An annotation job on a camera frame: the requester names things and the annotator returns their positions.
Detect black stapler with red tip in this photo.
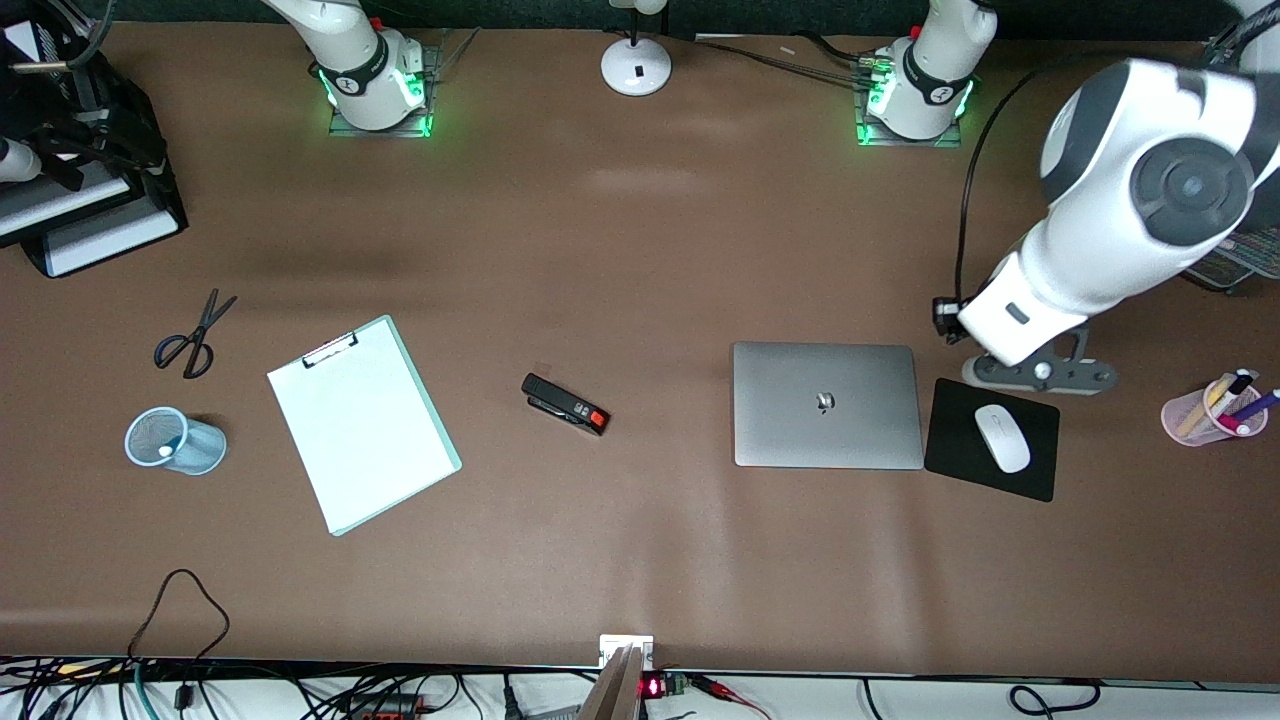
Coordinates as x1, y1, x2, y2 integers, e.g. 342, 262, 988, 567
521, 373, 610, 437

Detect black cables on table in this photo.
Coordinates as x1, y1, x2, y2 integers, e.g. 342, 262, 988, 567
695, 32, 881, 89

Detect clear arm base plate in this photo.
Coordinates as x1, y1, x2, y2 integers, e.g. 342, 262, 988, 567
326, 40, 446, 139
852, 55, 966, 149

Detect yellow highlighter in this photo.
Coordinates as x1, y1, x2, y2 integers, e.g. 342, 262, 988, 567
1176, 376, 1233, 437

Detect black capped white marker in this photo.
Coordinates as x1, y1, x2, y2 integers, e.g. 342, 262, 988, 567
1212, 368, 1257, 413

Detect white lamp base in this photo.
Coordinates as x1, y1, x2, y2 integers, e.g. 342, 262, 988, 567
600, 0, 674, 98

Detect blue mesh pen cup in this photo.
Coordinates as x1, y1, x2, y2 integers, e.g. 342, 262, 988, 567
124, 406, 228, 476

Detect white computer mouse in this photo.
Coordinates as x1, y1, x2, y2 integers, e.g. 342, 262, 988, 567
975, 404, 1032, 474

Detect black looped cable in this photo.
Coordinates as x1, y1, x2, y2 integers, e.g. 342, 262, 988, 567
128, 568, 232, 663

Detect black wire mesh organizer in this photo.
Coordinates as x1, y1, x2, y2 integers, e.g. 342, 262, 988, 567
1180, 15, 1280, 295

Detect purple pen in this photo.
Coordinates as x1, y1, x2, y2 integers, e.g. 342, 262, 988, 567
1228, 389, 1280, 429

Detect black coiled cable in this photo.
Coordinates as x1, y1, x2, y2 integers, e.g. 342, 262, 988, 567
1008, 680, 1103, 718

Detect black scissors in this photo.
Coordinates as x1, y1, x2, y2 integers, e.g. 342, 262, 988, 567
153, 289, 239, 380

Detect mint clipboard with white paper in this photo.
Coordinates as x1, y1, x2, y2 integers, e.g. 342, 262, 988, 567
266, 314, 463, 538

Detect grey camera mount bar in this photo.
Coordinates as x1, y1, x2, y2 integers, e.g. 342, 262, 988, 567
578, 634, 656, 720

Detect pink mesh pen cup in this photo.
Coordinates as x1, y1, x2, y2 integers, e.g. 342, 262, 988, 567
1161, 378, 1269, 447

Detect silver laptop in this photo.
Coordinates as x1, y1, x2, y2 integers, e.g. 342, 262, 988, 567
732, 342, 926, 471

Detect tangled cable bundle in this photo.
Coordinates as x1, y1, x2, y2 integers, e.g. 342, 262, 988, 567
0, 655, 471, 720

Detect black mouse pad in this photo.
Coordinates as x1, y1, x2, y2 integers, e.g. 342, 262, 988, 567
923, 377, 1061, 503

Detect black stacked paper tray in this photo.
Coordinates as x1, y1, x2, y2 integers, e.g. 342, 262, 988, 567
0, 20, 190, 280

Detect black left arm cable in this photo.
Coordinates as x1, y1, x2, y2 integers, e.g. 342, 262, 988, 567
955, 50, 1101, 303

